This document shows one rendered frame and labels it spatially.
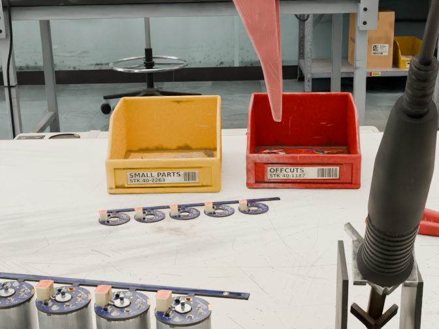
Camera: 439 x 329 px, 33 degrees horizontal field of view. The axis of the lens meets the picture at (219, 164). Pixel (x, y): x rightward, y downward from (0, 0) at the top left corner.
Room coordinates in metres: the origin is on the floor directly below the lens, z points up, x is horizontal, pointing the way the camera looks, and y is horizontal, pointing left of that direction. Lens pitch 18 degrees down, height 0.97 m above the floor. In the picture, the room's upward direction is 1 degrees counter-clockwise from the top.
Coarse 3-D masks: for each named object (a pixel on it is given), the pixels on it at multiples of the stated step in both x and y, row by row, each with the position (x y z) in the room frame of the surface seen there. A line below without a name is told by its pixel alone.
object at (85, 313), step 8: (72, 288) 0.31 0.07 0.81; (56, 296) 0.30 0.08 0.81; (40, 312) 0.29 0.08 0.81; (80, 312) 0.29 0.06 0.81; (88, 312) 0.30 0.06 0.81; (40, 320) 0.29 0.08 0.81; (48, 320) 0.29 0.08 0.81; (56, 320) 0.29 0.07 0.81; (64, 320) 0.29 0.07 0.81; (72, 320) 0.29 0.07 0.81; (80, 320) 0.29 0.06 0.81; (88, 320) 0.30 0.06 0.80; (40, 328) 0.29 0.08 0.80; (48, 328) 0.29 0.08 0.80; (56, 328) 0.29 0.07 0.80; (64, 328) 0.29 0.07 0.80; (72, 328) 0.29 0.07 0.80; (80, 328) 0.29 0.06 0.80; (88, 328) 0.30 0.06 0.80
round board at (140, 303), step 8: (112, 296) 0.30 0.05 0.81; (128, 296) 0.30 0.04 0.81; (136, 296) 0.30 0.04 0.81; (144, 296) 0.30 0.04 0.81; (136, 304) 0.29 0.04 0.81; (144, 304) 0.29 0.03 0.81; (96, 312) 0.29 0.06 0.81; (104, 312) 0.29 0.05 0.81; (112, 312) 0.29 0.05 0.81; (120, 312) 0.29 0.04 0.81; (128, 312) 0.29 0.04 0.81; (136, 312) 0.29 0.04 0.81; (144, 312) 0.29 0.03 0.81; (112, 320) 0.28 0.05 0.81; (120, 320) 0.28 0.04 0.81
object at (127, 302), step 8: (120, 304) 0.29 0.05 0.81; (128, 304) 0.29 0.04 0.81; (96, 320) 0.29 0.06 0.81; (104, 320) 0.28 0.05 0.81; (128, 320) 0.28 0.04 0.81; (136, 320) 0.28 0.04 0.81; (144, 320) 0.29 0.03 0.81; (104, 328) 0.29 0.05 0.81; (112, 328) 0.28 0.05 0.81; (120, 328) 0.28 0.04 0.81; (128, 328) 0.28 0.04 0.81; (136, 328) 0.28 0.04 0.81; (144, 328) 0.29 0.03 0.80
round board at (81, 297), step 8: (56, 288) 0.31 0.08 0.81; (64, 288) 0.31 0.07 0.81; (80, 288) 0.31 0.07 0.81; (72, 296) 0.30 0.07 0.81; (80, 296) 0.30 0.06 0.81; (88, 296) 0.30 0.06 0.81; (40, 304) 0.30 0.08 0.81; (48, 304) 0.29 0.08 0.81; (56, 304) 0.30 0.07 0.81; (64, 304) 0.30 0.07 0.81; (72, 304) 0.30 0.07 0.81; (80, 304) 0.30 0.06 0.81; (88, 304) 0.30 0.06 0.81; (48, 312) 0.29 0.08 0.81; (56, 312) 0.29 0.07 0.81; (64, 312) 0.29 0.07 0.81; (72, 312) 0.29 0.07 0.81
